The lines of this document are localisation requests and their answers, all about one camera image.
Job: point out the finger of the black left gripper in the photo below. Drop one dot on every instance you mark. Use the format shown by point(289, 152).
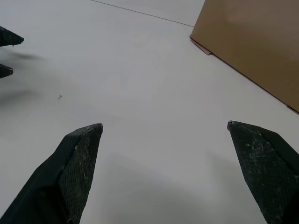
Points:
point(9, 37)
point(5, 71)

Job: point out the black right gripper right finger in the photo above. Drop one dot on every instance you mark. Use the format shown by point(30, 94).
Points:
point(264, 168)

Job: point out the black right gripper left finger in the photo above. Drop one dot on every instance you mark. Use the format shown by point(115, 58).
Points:
point(58, 182)

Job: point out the brown paper bag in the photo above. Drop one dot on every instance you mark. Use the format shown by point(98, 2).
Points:
point(252, 35)

